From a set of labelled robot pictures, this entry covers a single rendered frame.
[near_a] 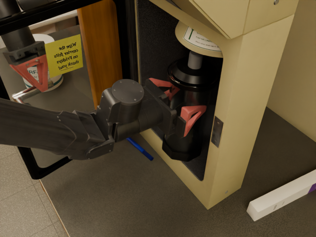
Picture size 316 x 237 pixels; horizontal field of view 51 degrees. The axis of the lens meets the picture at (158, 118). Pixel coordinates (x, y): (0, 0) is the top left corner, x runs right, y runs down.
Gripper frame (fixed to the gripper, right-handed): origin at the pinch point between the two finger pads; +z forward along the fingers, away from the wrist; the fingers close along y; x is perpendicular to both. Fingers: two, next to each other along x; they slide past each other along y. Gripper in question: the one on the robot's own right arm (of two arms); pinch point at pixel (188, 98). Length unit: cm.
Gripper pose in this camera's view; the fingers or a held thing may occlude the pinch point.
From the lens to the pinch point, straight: 72.6
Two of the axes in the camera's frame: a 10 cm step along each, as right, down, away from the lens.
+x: -0.8, 7.5, 6.5
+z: 8.1, -3.3, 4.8
